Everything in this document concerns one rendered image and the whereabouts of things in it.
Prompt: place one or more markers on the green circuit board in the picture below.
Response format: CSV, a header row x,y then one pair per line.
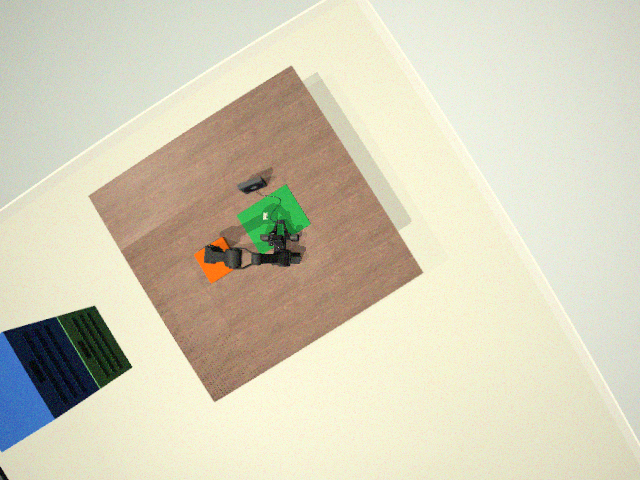
x,y
256,219

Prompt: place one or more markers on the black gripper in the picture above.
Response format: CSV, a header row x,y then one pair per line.
x,y
288,236

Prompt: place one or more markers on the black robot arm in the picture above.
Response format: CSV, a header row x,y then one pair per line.
x,y
232,256

